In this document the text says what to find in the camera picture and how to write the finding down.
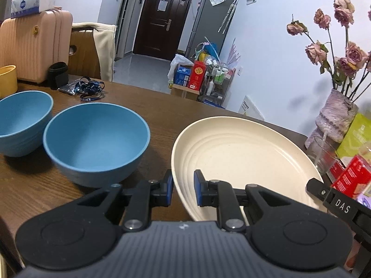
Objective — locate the dried roses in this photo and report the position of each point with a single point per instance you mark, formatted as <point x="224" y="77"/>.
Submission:
<point x="343" y="58"/>

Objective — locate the black pouch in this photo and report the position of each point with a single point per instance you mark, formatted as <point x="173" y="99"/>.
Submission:
<point x="58" y="75"/>

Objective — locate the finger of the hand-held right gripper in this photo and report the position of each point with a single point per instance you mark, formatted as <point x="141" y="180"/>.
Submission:
<point x="317" y="189"/>

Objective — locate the paper sheet on door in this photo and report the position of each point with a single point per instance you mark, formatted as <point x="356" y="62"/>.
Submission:
<point x="163" y="5"/>

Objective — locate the wooden chair with cloth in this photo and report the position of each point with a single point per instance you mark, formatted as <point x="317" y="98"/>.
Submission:
<point x="104" y="52"/>

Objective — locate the cream plate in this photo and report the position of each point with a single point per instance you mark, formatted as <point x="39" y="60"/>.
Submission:
<point x="246" y="156"/>

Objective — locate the folded umbrella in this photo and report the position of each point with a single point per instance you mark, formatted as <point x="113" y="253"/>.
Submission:
<point x="229" y="14"/>

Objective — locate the red label water bottle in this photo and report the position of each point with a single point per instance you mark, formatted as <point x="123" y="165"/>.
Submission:
<point x="355" y="176"/>

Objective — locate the clear drinking glass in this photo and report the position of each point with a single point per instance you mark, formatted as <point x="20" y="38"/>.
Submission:
<point x="321" y="156"/>

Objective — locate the white plastic bag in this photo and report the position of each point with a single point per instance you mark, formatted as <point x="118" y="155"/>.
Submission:
<point x="179" y="62"/>

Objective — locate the clear badge holder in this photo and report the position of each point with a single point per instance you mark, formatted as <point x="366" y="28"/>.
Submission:
<point x="68" y="88"/>

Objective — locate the cardboard box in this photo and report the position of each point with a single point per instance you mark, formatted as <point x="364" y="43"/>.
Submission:
<point x="185" y="92"/>

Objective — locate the green snack box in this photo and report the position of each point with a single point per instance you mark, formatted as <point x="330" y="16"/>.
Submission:
<point x="356" y="139"/>

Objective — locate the white straw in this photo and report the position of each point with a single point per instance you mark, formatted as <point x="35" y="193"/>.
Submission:
<point x="324" y="139"/>

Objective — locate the clear plastic bag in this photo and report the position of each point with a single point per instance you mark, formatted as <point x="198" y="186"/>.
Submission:
<point x="216" y="0"/>

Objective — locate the pink suitcase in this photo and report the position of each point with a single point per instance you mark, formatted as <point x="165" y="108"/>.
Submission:
<point x="32" y="46"/>

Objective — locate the dark brown entrance door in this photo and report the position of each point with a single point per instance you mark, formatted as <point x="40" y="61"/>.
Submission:
<point x="156" y="34"/>

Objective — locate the blue carton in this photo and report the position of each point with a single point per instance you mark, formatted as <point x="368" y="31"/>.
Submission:
<point x="182" y="76"/>

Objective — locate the grey interior door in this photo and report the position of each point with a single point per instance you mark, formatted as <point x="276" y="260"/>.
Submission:
<point x="124" y="17"/>

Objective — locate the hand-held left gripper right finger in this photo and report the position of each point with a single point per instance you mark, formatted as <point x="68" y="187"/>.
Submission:
<point x="198" y="188"/>

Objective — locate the tall red carton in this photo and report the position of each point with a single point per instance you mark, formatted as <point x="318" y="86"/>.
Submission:
<point x="197" y="75"/>

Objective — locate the colourful bag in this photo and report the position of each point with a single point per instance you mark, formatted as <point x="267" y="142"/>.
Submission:
<point x="207" y="49"/>

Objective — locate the white leaning panel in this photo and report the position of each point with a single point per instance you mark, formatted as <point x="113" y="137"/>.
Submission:
<point x="250" y="108"/>

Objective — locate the blue bowl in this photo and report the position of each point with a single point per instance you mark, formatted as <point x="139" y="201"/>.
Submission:
<point x="20" y="115"/>
<point x="95" y="142"/>

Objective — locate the grey refrigerator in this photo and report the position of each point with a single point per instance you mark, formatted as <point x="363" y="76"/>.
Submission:
<point x="208" y="26"/>

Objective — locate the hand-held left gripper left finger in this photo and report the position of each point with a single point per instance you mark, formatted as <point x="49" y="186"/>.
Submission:
<point x="169" y="189"/>

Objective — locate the yellow cup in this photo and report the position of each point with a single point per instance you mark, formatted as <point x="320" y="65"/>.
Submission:
<point x="7" y="81"/>

